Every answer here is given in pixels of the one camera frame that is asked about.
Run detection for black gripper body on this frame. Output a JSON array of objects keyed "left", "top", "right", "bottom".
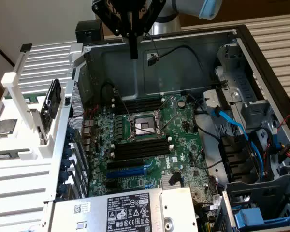
[{"left": 103, "top": 0, "right": 158, "bottom": 33}]

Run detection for RAM slot white latches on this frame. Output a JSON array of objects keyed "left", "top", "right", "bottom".
[
  {"left": 112, "top": 97, "right": 165, "bottom": 108},
  {"left": 110, "top": 136, "right": 173, "bottom": 153},
  {"left": 112, "top": 104, "right": 162, "bottom": 115}
]

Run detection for green RAM stick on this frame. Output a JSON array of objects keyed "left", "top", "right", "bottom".
[{"left": 4, "top": 93, "right": 48, "bottom": 100}]

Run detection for black box device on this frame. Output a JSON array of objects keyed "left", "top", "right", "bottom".
[{"left": 76, "top": 20, "right": 104, "bottom": 44}]

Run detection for open PC case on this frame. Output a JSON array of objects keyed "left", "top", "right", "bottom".
[{"left": 44, "top": 24, "right": 290, "bottom": 232}]

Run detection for black end cap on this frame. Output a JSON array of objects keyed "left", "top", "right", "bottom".
[{"left": 19, "top": 43, "right": 33, "bottom": 53}]

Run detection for thin metal locking lever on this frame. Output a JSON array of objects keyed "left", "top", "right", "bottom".
[
  {"left": 113, "top": 88, "right": 132, "bottom": 120},
  {"left": 157, "top": 95, "right": 178, "bottom": 131}
]

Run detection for plain brown cardboard box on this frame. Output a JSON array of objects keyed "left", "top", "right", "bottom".
[{"left": 178, "top": 0, "right": 290, "bottom": 28}]

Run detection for silver metal disk bay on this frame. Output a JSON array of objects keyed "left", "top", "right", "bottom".
[{"left": 215, "top": 43, "right": 277, "bottom": 136}]

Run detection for CPU socket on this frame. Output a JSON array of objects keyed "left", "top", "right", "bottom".
[{"left": 126, "top": 111, "right": 167, "bottom": 144}]

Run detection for green motherboard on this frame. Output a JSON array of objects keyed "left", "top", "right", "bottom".
[{"left": 83, "top": 93, "right": 224, "bottom": 232}]

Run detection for long black expansion slot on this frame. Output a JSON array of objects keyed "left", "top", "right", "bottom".
[{"left": 107, "top": 158, "right": 145, "bottom": 171}]

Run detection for silver square CPU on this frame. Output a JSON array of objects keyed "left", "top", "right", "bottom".
[{"left": 0, "top": 119, "right": 18, "bottom": 136}]

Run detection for white plastic parts rack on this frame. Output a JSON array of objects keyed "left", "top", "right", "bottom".
[{"left": 0, "top": 43, "right": 72, "bottom": 170}]

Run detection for blue expansion slot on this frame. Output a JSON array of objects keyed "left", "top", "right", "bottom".
[{"left": 105, "top": 166, "right": 147, "bottom": 180}]

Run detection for black plastic air shroud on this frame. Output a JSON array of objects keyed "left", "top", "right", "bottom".
[{"left": 218, "top": 134, "right": 261, "bottom": 183}]

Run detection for silver finned heatsink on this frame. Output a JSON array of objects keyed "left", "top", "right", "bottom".
[{"left": 160, "top": 174, "right": 185, "bottom": 189}]

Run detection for silver power supply with label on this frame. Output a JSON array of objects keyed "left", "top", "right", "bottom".
[{"left": 47, "top": 186, "right": 199, "bottom": 232}]

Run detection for grey metal drive cage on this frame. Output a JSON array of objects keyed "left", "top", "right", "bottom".
[{"left": 222, "top": 174, "right": 290, "bottom": 232}]

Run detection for blue plastic drive carrier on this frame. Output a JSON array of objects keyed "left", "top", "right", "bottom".
[{"left": 233, "top": 207, "right": 290, "bottom": 229}]

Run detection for black wire with connector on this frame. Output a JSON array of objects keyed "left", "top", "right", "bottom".
[{"left": 144, "top": 32, "right": 215, "bottom": 86}]

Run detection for black wire loop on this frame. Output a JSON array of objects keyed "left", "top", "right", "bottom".
[{"left": 100, "top": 82, "right": 119, "bottom": 107}]

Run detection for red black twisted wire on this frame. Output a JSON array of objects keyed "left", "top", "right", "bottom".
[
  {"left": 83, "top": 107, "right": 99, "bottom": 152},
  {"left": 276, "top": 108, "right": 290, "bottom": 129}
]

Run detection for black graphics card metal bracket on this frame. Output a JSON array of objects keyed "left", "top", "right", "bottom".
[{"left": 30, "top": 78, "right": 63, "bottom": 146}]

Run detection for silver metal bracket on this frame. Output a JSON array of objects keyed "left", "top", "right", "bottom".
[{"left": 202, "top": 88, "right": 232, "bottom": 114}]

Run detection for thin black wire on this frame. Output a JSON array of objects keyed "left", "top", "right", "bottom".
[
  {"left": 186, "top": 93, "right": 223, "bottom": 142},
  {"left": 195, "top": 148, "right": 223, "bottom": 170}
]

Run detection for blue flat data wire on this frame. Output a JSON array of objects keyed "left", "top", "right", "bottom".
[
  {"left": 272, "top": 128, "right": 282, "bottom": 155},
  {"left": 211, "top": 105, "right": 269, "bottom": 181}
]

